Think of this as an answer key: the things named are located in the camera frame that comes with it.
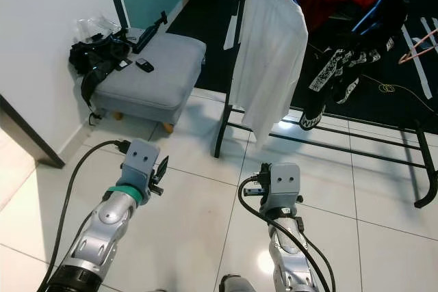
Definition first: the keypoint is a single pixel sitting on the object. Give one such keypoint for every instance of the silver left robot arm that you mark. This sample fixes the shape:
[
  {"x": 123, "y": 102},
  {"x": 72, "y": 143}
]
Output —
[{"x": 102, "y": 227}]

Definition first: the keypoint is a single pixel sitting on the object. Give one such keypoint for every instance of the pink hanger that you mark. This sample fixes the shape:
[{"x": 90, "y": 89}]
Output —
[{"x": 414, "y": 52}]

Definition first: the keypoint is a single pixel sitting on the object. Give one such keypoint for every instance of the black metal clothes rack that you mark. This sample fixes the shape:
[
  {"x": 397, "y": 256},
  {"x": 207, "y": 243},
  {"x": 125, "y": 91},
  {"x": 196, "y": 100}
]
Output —
[{"x": 220, "y": 141}]

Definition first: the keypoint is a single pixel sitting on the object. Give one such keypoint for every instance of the grey upholstered ottoman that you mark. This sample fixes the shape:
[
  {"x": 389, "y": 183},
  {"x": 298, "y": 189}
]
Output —
[{"x": 164, "y": 73}]

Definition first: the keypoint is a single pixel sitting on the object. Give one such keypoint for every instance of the right robot leg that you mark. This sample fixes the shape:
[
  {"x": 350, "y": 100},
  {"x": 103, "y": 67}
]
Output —
[{"x": 236, "y": 285}]

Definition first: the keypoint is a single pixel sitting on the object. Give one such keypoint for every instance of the small black phone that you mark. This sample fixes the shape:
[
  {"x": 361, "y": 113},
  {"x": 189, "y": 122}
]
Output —
[{"x": 144, "y": 65}]

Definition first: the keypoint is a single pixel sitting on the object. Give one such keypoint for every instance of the white shirt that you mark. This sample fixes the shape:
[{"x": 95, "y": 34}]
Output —
[{"x": 270, "y": 59}]

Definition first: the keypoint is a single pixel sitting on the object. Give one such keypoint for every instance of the black flat device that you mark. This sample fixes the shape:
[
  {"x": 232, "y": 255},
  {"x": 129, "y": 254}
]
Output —
[{"x": 147, "y": 35}]

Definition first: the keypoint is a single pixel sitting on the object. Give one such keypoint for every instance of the black white patterned garment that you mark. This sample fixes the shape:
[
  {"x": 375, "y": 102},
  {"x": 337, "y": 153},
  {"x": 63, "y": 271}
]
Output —
[{"x": 349, "y": 66}]

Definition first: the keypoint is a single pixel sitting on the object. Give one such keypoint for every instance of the clear plastic bag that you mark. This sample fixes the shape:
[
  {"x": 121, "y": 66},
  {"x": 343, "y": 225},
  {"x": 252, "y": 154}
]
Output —
[{"x": 92, "y": 29}]

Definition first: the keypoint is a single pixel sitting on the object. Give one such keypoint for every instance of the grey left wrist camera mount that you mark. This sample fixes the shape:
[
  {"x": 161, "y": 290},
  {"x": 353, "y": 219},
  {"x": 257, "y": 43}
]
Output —
[{"x": 140, "y": 162}]

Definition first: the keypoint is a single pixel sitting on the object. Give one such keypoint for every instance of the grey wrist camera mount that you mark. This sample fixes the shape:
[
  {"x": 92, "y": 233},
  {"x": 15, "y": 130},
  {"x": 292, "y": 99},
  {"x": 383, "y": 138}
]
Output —
[
  {"x": 140, "y": 162},
  {"x": 284, "y": 186}
]

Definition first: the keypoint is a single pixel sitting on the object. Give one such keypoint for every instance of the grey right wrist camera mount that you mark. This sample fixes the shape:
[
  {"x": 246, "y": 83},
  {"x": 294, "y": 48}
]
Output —
[{"x": 284, "y": 186}]

